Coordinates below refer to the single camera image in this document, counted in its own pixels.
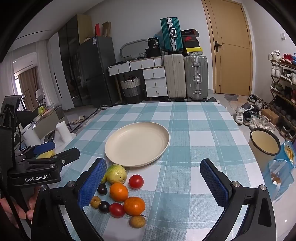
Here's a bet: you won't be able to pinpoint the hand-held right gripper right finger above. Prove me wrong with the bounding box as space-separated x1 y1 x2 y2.
199 159 277 241

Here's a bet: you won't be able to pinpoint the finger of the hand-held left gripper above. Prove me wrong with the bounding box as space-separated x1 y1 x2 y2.
17 147 80 172
22 142 56 159

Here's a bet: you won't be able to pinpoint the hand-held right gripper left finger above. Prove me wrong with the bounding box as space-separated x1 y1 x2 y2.
31 158 108 241

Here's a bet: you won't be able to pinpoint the small brown longan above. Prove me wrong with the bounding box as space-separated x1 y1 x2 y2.
129 215 147 229
90 196 101 209

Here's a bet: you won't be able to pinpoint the orange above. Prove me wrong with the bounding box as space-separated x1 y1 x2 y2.
123 196 146 217
109 183 129 202

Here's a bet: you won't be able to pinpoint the red tomato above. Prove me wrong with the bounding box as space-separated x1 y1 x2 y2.
128 174 144 190
109 203 126 218

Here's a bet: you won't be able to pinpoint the cream round plate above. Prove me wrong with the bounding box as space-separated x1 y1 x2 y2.
105 122 170 168

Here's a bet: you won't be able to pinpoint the person's left hand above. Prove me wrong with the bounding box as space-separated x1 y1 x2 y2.
0 185 41 229

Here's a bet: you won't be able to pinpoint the white paper roll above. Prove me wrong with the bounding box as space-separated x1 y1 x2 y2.
55 121 73 143
23 130 42 147

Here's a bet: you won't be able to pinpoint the low side table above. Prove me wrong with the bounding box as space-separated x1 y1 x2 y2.
30 105 70 140

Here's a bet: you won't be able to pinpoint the beige slippers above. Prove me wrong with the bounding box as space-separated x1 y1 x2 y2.
70 115 87 125

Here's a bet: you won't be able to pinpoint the white chair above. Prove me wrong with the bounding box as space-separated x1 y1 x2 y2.
35 89 47 105

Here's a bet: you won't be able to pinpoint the cream bin with black rim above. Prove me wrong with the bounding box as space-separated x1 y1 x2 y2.
249 128 282 172

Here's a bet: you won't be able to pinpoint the brown curtain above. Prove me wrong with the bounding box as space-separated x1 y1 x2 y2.
18 66 40 111

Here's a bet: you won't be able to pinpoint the blue snack bag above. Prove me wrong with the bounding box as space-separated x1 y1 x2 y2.
268 141 296 201

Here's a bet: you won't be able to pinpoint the pile of shoes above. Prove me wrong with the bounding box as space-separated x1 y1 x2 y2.
235 94 278 133

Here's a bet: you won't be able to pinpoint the dark wardrobe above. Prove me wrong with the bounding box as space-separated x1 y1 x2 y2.
47 15 93 111

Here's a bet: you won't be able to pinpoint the cardboard box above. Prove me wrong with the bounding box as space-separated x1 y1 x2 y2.
261 108 279 126

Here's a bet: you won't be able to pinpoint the dark fridge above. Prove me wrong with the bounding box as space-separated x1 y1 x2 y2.
77 36 119 108

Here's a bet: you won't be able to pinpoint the woven laundry basket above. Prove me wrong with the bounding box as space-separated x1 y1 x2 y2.
120 76 141 104

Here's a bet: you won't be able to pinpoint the grey suitcase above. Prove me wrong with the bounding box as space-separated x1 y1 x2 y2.
184 55 208 102

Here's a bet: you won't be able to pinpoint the wooden shoe rack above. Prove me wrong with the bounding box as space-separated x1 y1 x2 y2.
269 59 296 142

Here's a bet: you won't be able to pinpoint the beige suitcase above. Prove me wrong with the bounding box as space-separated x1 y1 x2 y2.
163 54 186 102

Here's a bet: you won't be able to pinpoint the wooden door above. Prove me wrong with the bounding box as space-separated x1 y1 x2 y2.
201 0 253 96

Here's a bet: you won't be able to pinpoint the white drawer desk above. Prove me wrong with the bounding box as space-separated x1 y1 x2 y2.
107 57 168 103

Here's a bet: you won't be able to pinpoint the shoe rack with shoes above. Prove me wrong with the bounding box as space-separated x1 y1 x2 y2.
268 50 296 139

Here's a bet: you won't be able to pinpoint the brown paper bag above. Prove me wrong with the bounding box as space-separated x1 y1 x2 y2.
102 21 112 37

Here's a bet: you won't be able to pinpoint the yellow black shoe box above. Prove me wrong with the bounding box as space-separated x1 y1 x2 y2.
185 47 203 56

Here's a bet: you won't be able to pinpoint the black printed box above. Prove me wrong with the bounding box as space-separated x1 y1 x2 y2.
147 37 162 58

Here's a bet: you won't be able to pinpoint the teal suitcase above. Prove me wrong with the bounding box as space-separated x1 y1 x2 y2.
160 17 184 52

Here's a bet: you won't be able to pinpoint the arched frame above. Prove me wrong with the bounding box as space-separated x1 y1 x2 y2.
120 39 148 60

